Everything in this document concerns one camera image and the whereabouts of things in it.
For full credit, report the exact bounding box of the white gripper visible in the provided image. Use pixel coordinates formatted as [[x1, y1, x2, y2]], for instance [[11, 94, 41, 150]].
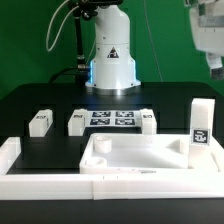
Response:
[[188, 0, 224, 80]]

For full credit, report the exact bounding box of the white U-shaped obstacle fence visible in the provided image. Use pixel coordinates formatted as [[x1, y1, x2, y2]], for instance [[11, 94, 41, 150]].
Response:
[[0, 137, 224, 200]]

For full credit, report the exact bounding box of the white cable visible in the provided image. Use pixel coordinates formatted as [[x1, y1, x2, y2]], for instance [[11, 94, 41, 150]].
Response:
[[45, 0, 78, 53]]

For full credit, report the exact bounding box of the white desk top tray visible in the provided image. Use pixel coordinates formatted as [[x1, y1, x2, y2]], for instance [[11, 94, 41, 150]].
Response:
[[79, 133, 224, 174]]

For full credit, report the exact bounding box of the black cable on table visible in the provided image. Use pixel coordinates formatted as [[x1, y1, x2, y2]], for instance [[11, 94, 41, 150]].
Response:
[[48, 67, 88, 84]]

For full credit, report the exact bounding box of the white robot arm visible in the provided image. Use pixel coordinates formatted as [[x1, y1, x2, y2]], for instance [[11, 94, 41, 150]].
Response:
[[86, 0, 224, 95]]

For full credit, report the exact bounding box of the fiducial marker sheet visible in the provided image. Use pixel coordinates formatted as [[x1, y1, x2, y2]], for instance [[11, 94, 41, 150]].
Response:
[[85, 110, 140, 127]]

